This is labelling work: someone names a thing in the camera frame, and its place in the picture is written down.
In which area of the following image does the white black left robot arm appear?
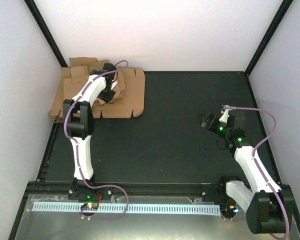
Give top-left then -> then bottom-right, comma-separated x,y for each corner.
63,63 -> 205,202

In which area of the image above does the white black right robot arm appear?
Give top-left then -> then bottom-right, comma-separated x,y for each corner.
200,109 -> 294,237

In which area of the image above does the stack of flat cardboard blanks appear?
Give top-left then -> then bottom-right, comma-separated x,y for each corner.
48,57 -> 146,123

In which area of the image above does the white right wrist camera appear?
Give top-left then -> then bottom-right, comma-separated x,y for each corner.
219,105 -> 232,124

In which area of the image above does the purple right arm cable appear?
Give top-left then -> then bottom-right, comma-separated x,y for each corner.
221,105 -> 291,240

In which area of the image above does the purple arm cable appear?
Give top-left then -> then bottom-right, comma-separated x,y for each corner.
63,59 -> 130,222
221,105 -> 291,240

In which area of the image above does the white slotted cable duct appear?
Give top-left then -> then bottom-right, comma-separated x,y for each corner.
31,202 -> 221,217

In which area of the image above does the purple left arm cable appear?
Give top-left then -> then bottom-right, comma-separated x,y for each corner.
63,59 -> 130,222

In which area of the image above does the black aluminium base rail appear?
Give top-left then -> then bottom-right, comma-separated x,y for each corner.
23,181 -> 234,203

